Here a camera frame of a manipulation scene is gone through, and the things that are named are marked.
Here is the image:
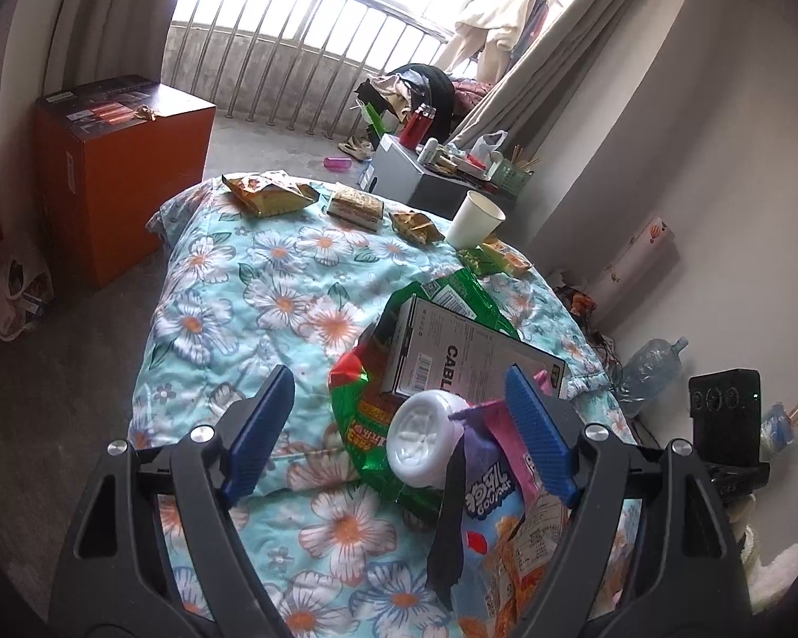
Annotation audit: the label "red thermos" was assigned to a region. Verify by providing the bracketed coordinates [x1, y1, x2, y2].
[399, 104, 438, 149]

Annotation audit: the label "white plastic bag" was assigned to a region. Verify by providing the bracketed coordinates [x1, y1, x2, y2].
[469, 129, 508, 162]

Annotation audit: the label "grey cabinet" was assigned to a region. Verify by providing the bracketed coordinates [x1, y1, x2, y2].
[358, 133, 520, 220]

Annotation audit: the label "hanging clothes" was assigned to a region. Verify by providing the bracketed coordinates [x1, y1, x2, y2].
[453, 0, 546, 51]

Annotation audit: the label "gold foil packet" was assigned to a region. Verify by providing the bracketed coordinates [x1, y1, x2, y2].
[326, 186, 385, 233]

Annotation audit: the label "orange cardboard box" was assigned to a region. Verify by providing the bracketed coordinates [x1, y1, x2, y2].
[35, 75, 217, 290]

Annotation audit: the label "black backpack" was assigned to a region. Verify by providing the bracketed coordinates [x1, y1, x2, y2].
[358, 63, 456, 142]

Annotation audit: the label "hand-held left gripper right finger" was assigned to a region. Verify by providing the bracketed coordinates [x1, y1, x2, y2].
[504, 363, 754, 638]

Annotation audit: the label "pair of sandals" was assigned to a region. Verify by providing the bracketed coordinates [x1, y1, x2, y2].
[338, 135, 377, 162]

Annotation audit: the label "beige curtain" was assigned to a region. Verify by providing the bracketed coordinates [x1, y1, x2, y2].
[0, 0, 204, 107]
[469, 0, 646, 147]

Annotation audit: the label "tangle of cables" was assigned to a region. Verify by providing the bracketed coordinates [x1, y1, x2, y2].
[555, 282, 616, 366]

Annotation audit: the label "white paper cup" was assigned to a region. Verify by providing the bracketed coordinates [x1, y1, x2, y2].
[445, 190, 508, 250]

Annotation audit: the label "plastic jar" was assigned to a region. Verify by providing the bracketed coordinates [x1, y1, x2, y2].
[386, 391, 473, 488]

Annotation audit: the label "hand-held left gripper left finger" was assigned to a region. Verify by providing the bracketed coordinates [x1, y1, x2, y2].
[48, 364, 297, 638]

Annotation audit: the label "white printed paper roll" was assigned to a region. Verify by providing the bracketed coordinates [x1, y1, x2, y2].
[588, 216, 677, 310]

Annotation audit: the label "metal railing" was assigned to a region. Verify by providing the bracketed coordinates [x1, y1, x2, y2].
[166, 0, 453, 137]

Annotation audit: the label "large green red snack bag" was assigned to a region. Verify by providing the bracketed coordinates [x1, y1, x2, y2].
[329, 267, 526, 523]

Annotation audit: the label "white shopping bag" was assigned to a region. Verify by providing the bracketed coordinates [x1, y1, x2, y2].
[0, 239, 55, 341]

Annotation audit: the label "small green snack packet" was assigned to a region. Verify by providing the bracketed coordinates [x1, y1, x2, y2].
[458, 247, 500, 276]

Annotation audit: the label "clear water jug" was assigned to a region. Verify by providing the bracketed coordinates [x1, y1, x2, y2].
[617, 337, 691, 419]

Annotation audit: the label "orange yellow snack packet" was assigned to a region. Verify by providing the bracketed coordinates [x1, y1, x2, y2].
[482, 239, 533, 278]

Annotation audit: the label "green plastic basket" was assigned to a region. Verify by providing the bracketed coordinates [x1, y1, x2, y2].
[488, 158, 534, 197]

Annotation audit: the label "grey cable box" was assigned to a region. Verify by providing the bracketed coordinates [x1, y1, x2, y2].
[379, 294, 568, 401]

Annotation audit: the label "crumpled golden snack packet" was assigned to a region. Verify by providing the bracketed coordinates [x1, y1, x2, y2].
[389, 209, 446, 245]

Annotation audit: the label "pale packet with red print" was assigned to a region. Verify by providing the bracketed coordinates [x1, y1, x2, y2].
[498, 472, 576, 638]

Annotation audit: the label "purple snack packet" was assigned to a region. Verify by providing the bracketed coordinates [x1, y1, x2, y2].
[448, 399, 539, 638]

